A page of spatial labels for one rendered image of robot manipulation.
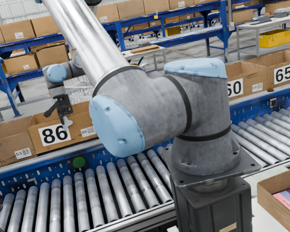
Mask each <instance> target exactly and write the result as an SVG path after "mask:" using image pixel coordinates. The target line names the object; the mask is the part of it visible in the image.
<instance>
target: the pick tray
mask: <svg viewBox="0 0 290 232"><path fill-rule="evenodd" d="M287 188H290V170H288V171H285V172H282V173H280V174H277V175H275V176H272V177H270V178H267V179H264V180H262V181H259V182H257V203H258V204H259V205H260V206H262V207H263V208H264V209H265V210H266V211H267V212H268V213H269V214H270V215H271V216H272V217H273V218H274V219H275V220H276V221H278V222H279V223H280V224H281V225H282V226H283V227H284V228H285V229H286V230H287V231H289V232H290V209H289V208H287V207H286V206H285V205H284V204H282V203H281V202H280V201H279V200H278V199H277V198H275V197H274V196H273V195H272V193H275V192H278V191H281V190H284V189H287Z"/></svg>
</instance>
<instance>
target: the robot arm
mask: <svg viewBox="0 0 290 232"><path fill-rule="evenodd" d="M34 1H35V3H40V4H42V3H43V4H44V5H45V6H46V8H47V9H48V11H49V13H50V14H51V16H52V18H53V20H54V21H55V23H56V25H57V26H58V28H59V30H60V32H61V33H62V35H63V37H64V38H65V40H66V42H67V43H68V45H69V47H70V48H71V50H72V52H73V59H72V61H69V62H66V63H62V64H53V65H49V66H46V67H44V68H43V69H42V71H43V74H44V77H45V80H46V84H47V87H48V91H49V94H50V97H53V99H57V101H56V102H55V103H54V104H53V105H52V107H51V108H50V109H49V110H47V111H45V113H44V116H45V117H46V118H48V117H49V116H51V113H52V112H53V111H54V110H55V109H57V112H58V116H59V118H60V121H61V123H62V126H63V128H64V130H65V131H66V132H67V127H68V126H70V125H71V124H72V123H73V122H72V121H71V120H68V119H67V116H66V115H69V114H71V113H73V109H72V106H71V103H70V99H69V96H68V94H65V93H66V90H65V87H64V82H63V81H66V80H69V79H72V78H76V77H79V76H83V75H86V76H87V77H88V79H89V81H90V83H91V84H92V86H93V88H94V89H93V92H92V99H91V100H90V102H89V113H90V117H91V118H92V120H93V121H92V124H93V127H94V129H95V131H96V133H97V135H98V137H99V139H100V141H101V142H102V144H104V146H105V148H106V149H107V150H108V151H109V152H110V153H111V154H112V155H114V156H116V157H127V156H130V155H133V154H138V153H141V152H142V151H144V150H146V149H149V148H151V147H153V146H155V145H157V144H160V143H162V142H164V141H167V140H169V139H171V138H174V141H173V145H172V150H171V159H172V164H173V165H174V167H175V168H176V169H178V170H179V171H181V172H183V173H186V174H191V175H200V176H206V175H214V174H220V173H223V172H226V171H228V170H230V169H232V168H233V167H235V166H236V165H237V164H238V163H239V162H240V160H241V148H240V145H239V143H238V141H237V139H236V138H235V136H234V134H233V132H232V130H231V120H230V108H229V97H228V85H227V75H226V69H225V64H224V62H223V61H222V60H220V59H216V58H192V59H183V60H177V61H173V62H169V63H167V64H165V66H164V69H163V70H164V72H165V75H163V76H160V77H156V78H153V79H151V78H150V77H149V76H148V75H147V73H146V72H145V71H144V70H143V69H142V68H141V67H139V66H137V65H130V64H129V62H128V61H127V60H126V58H125V57H124V55H123V54H122V53H121V51H120V50H119V48H118V47H117V46H116V44H115V43H114V41H113V40H112V39H111V37H110V36H109V35H108V33H107V32H106V30H105V29H104V28H103V26H102V25H101V23H100V22H99V20H98V19H97V18H96V13H97V7H98V5H99V4H100V3H101V2H102V0H34ZM61 99H62V100H61Z"/></svg>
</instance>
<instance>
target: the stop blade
mask: <svg viewBox="0 0 290 232"><path fill-rule="evenodd" d="M246 123H247V124H249V125H250V126H252V127H254V128H256V129H258V130H259V131H261V132H263V133H265V134H267V135H268V136H270V137H272V138H274V139H276V140H277V141H279V142H281V143H283V144H285V145H287V146H288V147H290V144H288V143H286V142H284V141H282V140H280V139H278V138H277V137H275V136H273V135H271V134H269V133H267V132H266V131H264V130H262V129H260V128H258V127H256V126H254V125H253V124H251V123H249V122H246Z"/></svg>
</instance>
